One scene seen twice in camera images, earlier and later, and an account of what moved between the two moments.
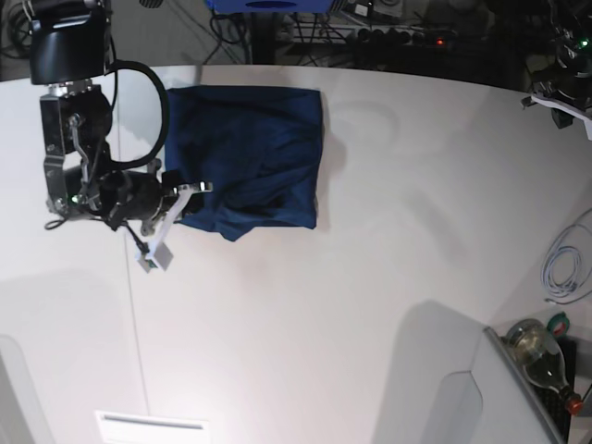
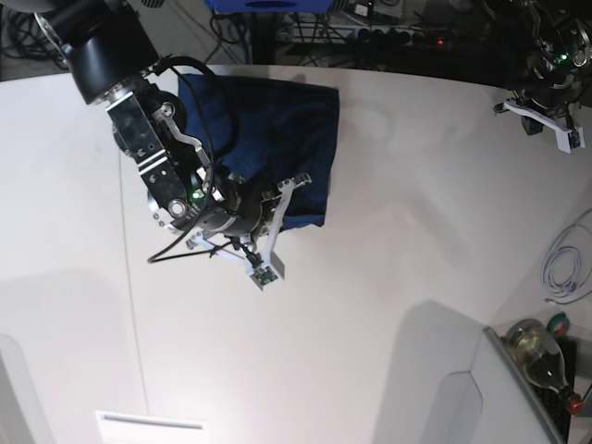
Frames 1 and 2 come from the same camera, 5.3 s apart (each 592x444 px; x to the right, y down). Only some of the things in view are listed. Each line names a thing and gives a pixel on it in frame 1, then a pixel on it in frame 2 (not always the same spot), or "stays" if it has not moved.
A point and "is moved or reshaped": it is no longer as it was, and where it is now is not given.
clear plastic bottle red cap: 530,344 stays
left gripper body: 141,198 → 238,212
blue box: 270,6 stays
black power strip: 395,38 stays
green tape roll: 559,324 stays
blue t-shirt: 260,148 is moved or reshaped
